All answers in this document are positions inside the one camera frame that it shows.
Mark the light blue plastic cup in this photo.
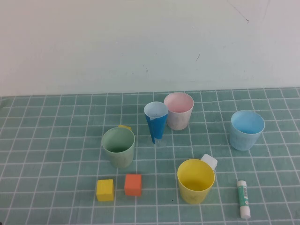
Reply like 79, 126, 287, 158
229, 110, 266, 151

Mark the white cube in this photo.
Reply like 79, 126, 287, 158
200, 153, 218, 169

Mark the teal grid table mat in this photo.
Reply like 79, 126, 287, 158
0, 87, 300, 225

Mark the pale green plastic cup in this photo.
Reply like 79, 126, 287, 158
101, 127, 136, 169

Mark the green and white glue stick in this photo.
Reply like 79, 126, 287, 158
236, 180, 251, 219

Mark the yellow plastic cup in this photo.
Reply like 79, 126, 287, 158
177, 158, 216, 205

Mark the orange cube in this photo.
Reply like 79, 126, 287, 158
124, 173, 143, 196

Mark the pink plastic cup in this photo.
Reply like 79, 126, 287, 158
164, 92, 195, 131

